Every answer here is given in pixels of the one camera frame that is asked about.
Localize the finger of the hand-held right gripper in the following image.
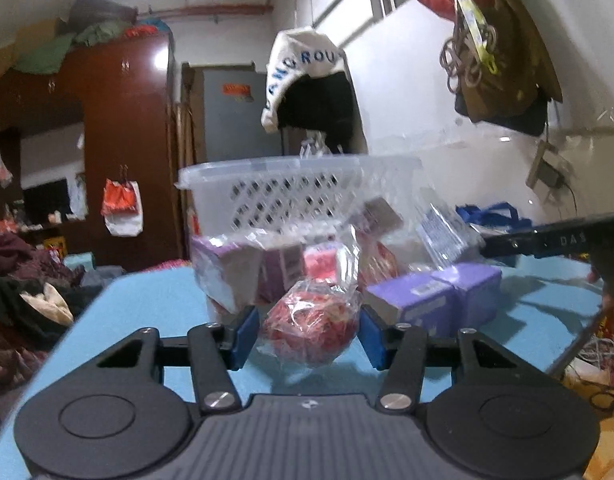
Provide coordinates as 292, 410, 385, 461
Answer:
479, 227, 540, 259

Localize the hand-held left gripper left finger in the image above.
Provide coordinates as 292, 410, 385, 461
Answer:
77, 306, 262, 416

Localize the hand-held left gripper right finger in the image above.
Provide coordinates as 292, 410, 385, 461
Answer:
359, 305, 536, 414

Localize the pink tissue pack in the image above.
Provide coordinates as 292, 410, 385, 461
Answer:
301, 241, 349, 282

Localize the white perforated plastic basket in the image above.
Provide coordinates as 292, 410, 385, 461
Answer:
176, 154, 424, 241

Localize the blue fabric bag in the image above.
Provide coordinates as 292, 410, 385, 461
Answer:
455, 202, 534, 237

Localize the purple box with label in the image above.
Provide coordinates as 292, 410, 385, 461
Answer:
364, 272, 459, 339

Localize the plain purple box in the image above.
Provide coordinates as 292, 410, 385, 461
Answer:
439, 261, 504, 332

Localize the clear bag with blue label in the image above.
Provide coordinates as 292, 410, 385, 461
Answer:
416, 204, 484, 267

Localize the purple packet in clear wrap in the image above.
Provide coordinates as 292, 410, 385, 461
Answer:
189, 234, 269, 313

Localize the red snack packet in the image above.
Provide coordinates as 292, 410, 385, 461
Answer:
356, 240, 400, 292

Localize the small brown box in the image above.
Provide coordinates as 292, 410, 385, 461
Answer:
361, 197, 406, 234

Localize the brown hanging bag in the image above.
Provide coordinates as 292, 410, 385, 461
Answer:
454, 0, 564, 137

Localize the red and white plastic bag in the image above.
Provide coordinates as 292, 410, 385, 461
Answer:
100, 177, 144, 237

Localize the light blue box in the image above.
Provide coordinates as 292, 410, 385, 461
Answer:
64, 253, 96, 272

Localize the grey door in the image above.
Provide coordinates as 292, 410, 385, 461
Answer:
188, 64, 286, 165

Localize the brown wooden wardrobe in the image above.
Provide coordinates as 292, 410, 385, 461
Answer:
0, 34, 184, 275

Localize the pile of clothes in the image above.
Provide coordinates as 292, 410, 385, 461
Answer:
0, 232, 104, 403

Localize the white and black hanging garment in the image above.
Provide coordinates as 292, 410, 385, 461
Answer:
260, 26, 370, 157

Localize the green cloth bundle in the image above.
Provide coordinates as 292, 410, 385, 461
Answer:
13, 31, 81, 74

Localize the grey folded bedding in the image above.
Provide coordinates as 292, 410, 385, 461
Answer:
67, 0, 139, 37

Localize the wall power adapter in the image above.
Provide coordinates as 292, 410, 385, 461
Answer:
526, 140, 578, 192

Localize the tangle of white cables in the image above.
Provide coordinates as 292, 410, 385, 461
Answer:
574, 332, 614, 378

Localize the coiled rope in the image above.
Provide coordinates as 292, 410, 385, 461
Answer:
439, 24, 498, 95

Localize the yellow strap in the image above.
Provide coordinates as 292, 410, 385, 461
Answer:
439, 0, 500, 75

